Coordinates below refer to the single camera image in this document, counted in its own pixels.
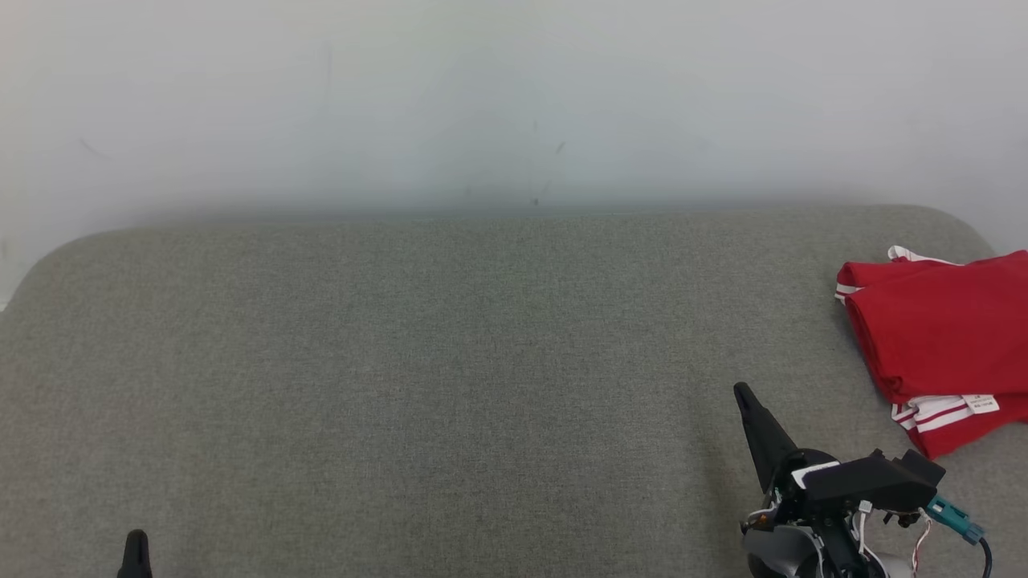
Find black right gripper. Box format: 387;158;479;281
732;381;910;516

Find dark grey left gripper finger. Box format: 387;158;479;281
117;529;154;578

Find red basketball jersey white sleeves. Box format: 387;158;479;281
839;250;1028;461

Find grey fabric sofa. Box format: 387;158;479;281
0;204;1028;578

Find thin red white wire bundle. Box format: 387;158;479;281
850;501;935;573

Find teal right camera connector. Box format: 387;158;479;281
924;495;986;546

